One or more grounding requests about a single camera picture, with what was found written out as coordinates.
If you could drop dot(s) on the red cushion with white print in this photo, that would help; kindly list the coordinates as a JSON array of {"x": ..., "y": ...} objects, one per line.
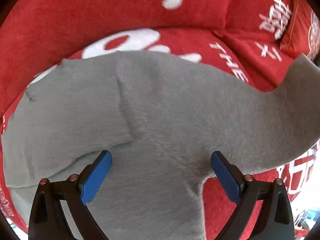
[{"x": 302, "y": 35}]

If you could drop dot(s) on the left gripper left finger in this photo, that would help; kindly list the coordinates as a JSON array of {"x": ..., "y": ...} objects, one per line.
[{"x": 89, "y": 181}]

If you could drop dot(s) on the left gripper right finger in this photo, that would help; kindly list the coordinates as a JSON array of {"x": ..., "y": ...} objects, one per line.
[{"x": 233, "y": 181}]

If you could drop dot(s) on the grey fleece garment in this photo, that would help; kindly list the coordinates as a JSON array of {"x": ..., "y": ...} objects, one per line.
[{"x": 161, "y": 117}]

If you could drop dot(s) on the red sofa cover white lettering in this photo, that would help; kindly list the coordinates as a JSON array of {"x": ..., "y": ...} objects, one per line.
[{"x": 239, "y": 37}]

